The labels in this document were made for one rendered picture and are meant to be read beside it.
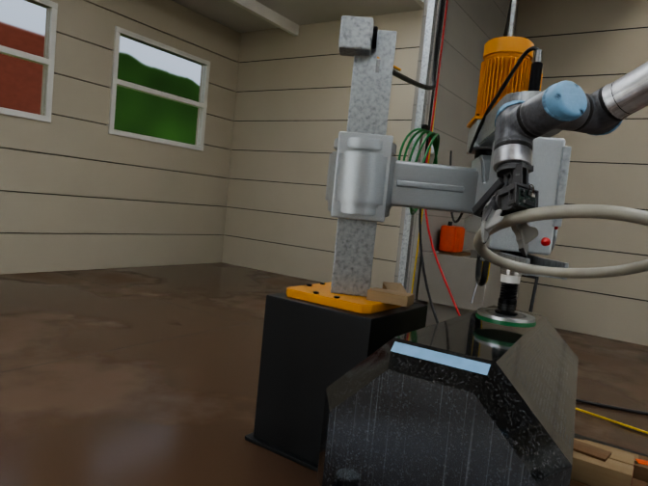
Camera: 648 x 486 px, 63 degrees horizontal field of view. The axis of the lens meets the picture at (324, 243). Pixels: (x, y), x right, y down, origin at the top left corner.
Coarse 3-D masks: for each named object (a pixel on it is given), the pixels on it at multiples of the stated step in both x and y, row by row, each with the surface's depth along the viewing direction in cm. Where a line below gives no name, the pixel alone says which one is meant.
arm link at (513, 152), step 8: (512, 144) 126; (496, 152) 129; (504, 152) 126; (512, 152) 125; (520, 152) 125; (528, 152) 126; (496, 160) 128; (504, 160) 126; (512, 160) 125; (520, 160) 125; (528, 160) 126; (496, 168) 130
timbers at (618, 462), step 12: (588, 444) 249; (576, 456) 234; (588, 456) 235; (612, 456) 238; (624, 456) 239; (576, 468) 233; (588, 468) 230; (600, 468) 227; (612, 468) 226; (624, 468) 227; (588, 480) 230; (600, 480) 227; (612, 480) 225; (624, 480) 222
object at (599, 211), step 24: (504, 216) 125; (528, 216) 120; (552, 216) 117; (576, 216) 115; (600, 216) 113; (624, 216) 112; (480, 240) 136; (504, 264) 153; (528, 264) 156; (624, 264) 145
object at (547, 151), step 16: (544, 144) 188; (560, 144) 187; (544, 160) 188; (560, 160) 187; (496, 176) 193; (528, 176) 189; (544, 176) 188; (544, 192) 188; (528, 224) 190; (544, 224) 189; (496, 240) 192; (512, 240) 191
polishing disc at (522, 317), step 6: (480, 312) 200; (486, 312) 200; (492, 312) 201; (522, 312) 207; (492, 318) 195; (498, 318) 194; (504, 318) 193; (510, 318) 192; (516, 318) 194; (522, 318) 195; (528, 318) 196; (534, 318) 197
